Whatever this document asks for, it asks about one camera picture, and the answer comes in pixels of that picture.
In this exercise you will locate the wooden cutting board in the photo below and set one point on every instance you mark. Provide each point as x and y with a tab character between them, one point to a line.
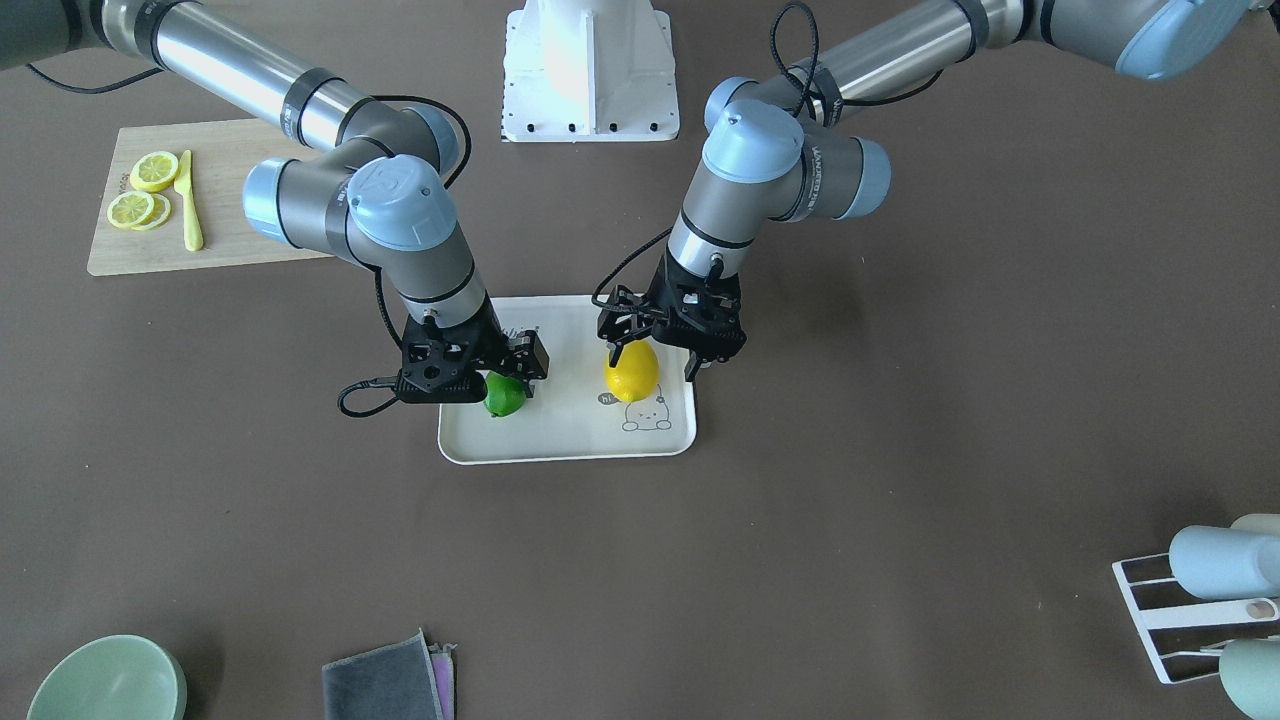
224	151

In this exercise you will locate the white wire cup rack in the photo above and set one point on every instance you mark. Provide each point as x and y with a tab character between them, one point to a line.
1183	636

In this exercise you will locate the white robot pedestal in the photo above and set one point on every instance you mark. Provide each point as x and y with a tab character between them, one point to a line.
589	71

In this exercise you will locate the green ceramic bowl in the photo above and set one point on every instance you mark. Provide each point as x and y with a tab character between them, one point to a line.
115	677

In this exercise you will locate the white cup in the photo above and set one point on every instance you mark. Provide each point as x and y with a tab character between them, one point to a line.
1258	522

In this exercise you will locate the green lime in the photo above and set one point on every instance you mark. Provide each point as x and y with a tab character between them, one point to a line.
504	395

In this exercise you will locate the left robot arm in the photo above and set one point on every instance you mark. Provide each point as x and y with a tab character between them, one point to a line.
949	143

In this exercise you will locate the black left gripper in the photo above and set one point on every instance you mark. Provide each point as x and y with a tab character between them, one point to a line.
655	303

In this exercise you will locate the yellow lemon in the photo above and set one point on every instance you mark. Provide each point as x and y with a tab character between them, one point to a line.
636	374

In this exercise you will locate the grey folded cloth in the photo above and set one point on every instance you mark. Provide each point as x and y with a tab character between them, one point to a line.
412	679

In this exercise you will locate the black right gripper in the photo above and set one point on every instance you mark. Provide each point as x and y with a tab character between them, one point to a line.
497	344

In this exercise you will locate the lemon slice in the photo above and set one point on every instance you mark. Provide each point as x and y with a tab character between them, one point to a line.
159	215
131	209
154	172

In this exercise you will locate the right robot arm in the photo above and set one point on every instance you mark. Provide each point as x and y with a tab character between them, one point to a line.
369	187

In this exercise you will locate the pale grey-green cup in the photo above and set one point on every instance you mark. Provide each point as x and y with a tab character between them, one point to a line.
1249	673

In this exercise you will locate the yellow plastic knife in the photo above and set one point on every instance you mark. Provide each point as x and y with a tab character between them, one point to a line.
193	236

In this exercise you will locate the light blue cup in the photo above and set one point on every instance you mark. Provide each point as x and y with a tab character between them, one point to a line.
1225	564

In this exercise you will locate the cream rabbit tray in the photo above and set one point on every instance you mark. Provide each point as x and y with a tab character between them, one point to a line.
572	416

